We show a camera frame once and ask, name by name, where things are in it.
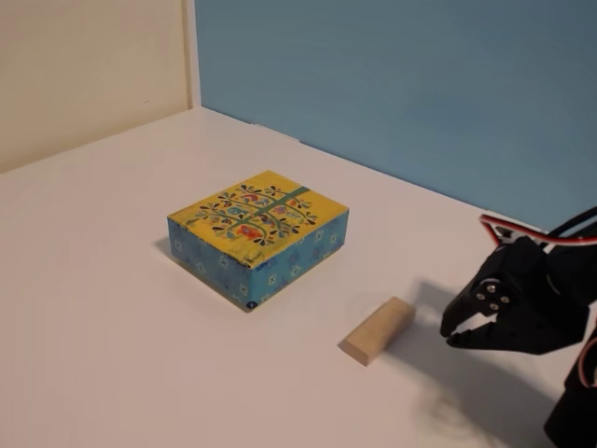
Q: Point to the wooden Jenga block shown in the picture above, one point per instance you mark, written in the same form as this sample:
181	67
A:
378	331

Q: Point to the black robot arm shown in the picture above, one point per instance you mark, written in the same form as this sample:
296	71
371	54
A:
576	415

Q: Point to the yellow and blue floral box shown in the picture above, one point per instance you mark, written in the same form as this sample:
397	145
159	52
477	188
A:
256	219

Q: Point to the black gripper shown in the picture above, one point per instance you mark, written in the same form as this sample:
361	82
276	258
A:
518	322

